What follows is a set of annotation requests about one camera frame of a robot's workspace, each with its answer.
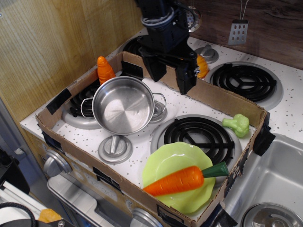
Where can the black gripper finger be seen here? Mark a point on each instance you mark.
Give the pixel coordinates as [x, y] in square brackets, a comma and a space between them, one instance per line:
[186, 73]
[155, 68]

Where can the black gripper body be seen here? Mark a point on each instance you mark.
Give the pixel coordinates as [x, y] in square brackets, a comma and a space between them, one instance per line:
[166, 41]

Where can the small steel pot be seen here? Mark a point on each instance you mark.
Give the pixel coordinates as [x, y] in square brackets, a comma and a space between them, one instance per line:
[124, 105]

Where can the orange toy carrot green top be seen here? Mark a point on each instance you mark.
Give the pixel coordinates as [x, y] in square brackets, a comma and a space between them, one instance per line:
[186, 179]

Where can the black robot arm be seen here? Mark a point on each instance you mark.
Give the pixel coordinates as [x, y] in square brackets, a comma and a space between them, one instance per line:
[162, 7]

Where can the orange toy carrot tip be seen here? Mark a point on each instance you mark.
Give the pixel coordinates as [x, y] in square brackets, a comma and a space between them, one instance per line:
[104, 70]

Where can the light green plastic plate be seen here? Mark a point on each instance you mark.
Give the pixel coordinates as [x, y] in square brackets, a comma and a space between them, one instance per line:
[170, 158]

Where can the orange toy pumpkin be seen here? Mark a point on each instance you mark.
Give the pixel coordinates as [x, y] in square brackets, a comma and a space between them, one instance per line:
[203, 67]

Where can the metal skimmer ladle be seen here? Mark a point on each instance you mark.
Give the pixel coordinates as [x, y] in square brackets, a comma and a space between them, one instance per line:
[194, 17]

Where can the silver back stove knob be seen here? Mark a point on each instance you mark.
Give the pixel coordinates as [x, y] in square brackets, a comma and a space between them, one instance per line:
[209, 54]

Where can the silver stove knob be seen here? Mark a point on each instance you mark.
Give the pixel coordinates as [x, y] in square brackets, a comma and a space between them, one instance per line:
[160, 113]
[209, 54]
[115, 149]

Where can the silver middle stove knob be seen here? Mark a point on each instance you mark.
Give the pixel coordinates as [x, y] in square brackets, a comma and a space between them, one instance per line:
[160, 113]

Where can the brown cardboard fence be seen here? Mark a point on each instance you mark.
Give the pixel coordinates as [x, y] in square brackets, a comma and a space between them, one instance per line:
[204, 93]

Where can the metal slotted spatula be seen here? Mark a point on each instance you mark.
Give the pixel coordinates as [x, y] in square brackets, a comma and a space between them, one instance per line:
[239, 27]

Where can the back right black burner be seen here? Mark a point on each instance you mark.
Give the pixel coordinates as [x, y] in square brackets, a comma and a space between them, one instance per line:
[249, 80]

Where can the green toy broccoli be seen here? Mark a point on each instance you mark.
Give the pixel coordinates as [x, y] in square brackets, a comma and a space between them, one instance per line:
[239, 124]

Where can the front right black burner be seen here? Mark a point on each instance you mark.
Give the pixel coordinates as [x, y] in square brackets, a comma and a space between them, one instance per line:
[218, 143]

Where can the front left black burner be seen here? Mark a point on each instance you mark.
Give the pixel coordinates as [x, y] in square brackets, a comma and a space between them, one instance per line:
[77, 112]

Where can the silver front stove knob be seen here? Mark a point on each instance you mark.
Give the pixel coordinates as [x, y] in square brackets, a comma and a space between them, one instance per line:
[115, 149]

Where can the silver oven dial left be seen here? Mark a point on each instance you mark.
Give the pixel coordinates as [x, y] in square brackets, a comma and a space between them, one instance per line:
[55, 164]

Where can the silver oven dial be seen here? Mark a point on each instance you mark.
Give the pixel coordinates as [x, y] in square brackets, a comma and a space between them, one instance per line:
[55, 164]
[142, 218]

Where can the silver sink basin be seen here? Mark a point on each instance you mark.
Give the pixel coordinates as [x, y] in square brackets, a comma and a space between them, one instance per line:
[270, 191]

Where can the silver oven dial right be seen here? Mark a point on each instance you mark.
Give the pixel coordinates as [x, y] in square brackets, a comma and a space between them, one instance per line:
[142, 218]

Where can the orange cloth scrap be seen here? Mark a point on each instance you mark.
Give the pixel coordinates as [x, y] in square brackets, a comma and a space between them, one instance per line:
[48, 216]

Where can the silver oven door handle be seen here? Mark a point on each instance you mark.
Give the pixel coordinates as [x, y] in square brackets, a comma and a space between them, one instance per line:
[76, 199]

